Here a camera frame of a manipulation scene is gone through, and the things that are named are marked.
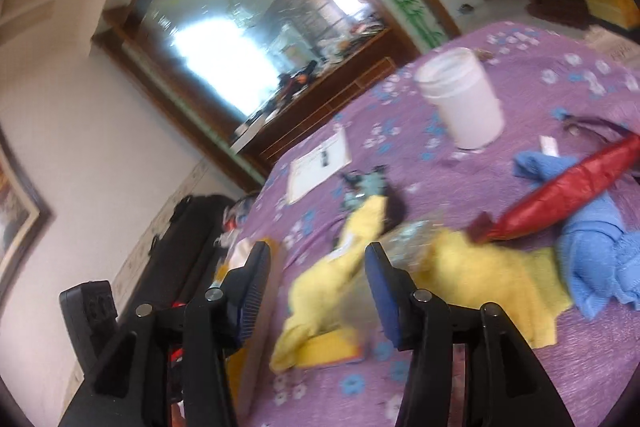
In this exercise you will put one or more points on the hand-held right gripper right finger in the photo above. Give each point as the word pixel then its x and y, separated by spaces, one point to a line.
pixel 385 302

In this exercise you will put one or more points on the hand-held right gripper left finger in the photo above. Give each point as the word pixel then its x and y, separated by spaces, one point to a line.
pixel 252 292

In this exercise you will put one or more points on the yellow snack packet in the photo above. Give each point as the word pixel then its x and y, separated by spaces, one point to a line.
pixel 330 347

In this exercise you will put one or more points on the yellow towel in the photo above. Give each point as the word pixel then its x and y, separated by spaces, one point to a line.
pixel 485 287

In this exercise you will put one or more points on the large red snack packet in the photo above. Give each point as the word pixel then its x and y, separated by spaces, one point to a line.
pixel 565 192

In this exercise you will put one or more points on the blue towel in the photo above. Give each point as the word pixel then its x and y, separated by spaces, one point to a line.
pixel 595 257

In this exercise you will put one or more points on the clear printed plastic packet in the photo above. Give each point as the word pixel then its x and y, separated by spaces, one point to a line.
pixel 407 239

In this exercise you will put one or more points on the black bag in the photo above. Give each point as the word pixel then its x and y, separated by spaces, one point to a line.
pixel 195 232

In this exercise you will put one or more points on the small black motor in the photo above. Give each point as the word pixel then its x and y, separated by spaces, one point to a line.
pixel 370 187

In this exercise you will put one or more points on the white notebook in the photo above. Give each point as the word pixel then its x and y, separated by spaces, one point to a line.
pixel 310 174

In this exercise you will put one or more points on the black pen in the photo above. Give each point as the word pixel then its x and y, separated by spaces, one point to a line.
pixel 325 158

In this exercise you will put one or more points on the wooden cabinet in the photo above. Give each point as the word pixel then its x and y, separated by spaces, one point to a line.
pixel 325 107

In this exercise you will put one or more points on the white plastic jar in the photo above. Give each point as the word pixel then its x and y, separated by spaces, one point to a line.
pixel 465 107

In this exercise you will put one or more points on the pile of cabinet clutter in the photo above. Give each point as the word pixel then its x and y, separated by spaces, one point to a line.
pixel 310 77

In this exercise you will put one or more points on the wooden framed glass partition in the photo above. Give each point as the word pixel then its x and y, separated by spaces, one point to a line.
pixel 225 32

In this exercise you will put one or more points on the purple framed glasses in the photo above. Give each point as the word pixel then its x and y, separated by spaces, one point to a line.
pixel 600 123

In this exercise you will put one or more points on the small metal kettle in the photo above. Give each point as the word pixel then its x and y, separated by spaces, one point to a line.
pixel 466 8

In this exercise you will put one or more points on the striped cloth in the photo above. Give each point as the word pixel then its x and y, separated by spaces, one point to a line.
pixel 615 49

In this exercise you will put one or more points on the dark framed wall picture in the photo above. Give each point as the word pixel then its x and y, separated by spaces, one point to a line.
pixel 30 217

